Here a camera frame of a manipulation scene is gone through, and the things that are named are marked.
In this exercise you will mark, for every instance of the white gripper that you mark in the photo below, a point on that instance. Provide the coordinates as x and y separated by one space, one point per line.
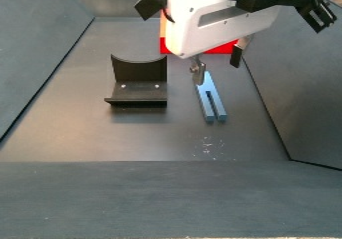
207 23

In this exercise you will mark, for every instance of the blue double-square block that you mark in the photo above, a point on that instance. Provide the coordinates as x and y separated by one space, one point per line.
210 100

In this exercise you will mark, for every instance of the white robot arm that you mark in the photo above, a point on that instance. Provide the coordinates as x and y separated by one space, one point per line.
203 24

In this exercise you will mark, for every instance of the red foam shape board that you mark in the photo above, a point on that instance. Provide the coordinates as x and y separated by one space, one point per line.
222 49

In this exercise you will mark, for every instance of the black curved holder stand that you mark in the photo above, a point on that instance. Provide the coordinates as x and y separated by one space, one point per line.
140 82

